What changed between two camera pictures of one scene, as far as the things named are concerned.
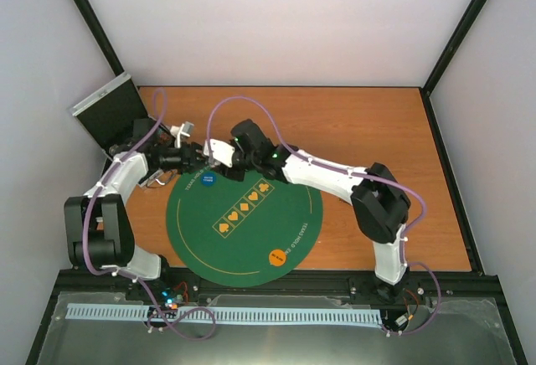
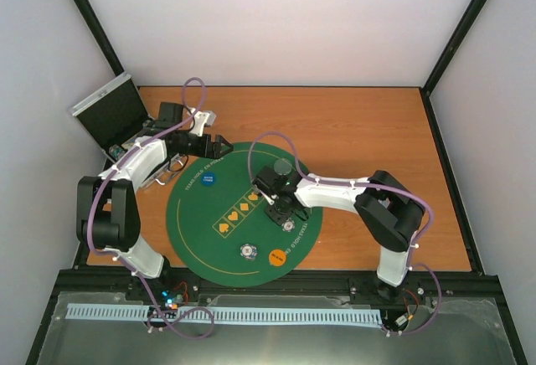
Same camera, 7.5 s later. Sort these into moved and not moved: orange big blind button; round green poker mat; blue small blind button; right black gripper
Moved: right black gripper
Not moved: round green poker mat; orange big blind button; blue small blind button
